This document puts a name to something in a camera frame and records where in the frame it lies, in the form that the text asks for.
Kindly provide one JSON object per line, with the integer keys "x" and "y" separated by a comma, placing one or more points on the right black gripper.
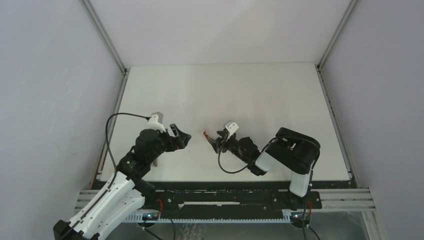
{"x": 217, "y": 143}

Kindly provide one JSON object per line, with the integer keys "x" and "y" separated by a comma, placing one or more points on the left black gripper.
{"x": 182, "y": 138}

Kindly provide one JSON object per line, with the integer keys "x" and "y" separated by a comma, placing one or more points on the pink white mini stapler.
{"x": 206, "y": 135}

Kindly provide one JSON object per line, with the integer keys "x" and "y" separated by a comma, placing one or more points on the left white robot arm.
{"x": 126, "y": 190}

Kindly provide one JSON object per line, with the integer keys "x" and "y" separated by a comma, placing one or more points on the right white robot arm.
{"x": 296, "y": 151}

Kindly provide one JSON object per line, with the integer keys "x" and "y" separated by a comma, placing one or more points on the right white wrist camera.
{"x": 231, "y": 128}

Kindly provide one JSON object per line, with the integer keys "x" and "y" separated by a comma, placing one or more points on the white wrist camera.
{"x": 155, "y": 122}
{"x": 231, "y": 128}

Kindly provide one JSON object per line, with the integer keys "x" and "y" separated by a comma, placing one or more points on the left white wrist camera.
{"x": 155, "y": 122}

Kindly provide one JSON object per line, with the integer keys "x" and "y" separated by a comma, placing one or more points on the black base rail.
{"x": 246, "y": 200}

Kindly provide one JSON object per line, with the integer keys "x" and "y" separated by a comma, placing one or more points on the white slotted cable duct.
{"x": 140, "y": 218}

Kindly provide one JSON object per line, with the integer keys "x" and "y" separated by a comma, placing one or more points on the right aluminium frame rail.
{"x": 320, "y": 70}

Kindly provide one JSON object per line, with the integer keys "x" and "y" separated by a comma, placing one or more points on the aluminium frame rail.
{"x": 320, "y": 70}
{"x": 96, "y": 21}

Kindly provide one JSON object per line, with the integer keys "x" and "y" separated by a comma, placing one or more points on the left aluminium frame rail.
{"x": 96, "y": 21}

